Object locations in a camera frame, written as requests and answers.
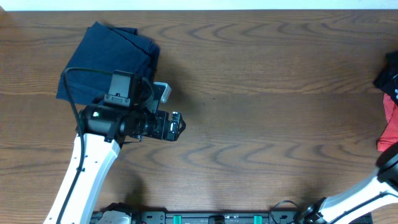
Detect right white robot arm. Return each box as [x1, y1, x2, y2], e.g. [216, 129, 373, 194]
[296, 143, 397, 224]

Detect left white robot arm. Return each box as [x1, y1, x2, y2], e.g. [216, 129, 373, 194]
[44, 68, 186, 223]

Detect folded navy blue trousers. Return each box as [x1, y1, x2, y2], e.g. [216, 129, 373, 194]
[66, 22, 160, 105]

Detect red garment at table edge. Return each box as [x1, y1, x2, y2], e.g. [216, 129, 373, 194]
[377, 94, 397, 152]

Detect black garment at table edge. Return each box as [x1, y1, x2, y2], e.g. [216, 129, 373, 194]
[373, 51, 397, 104]

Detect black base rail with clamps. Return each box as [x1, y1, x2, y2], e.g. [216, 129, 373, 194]
[90, 202, 374, 224]

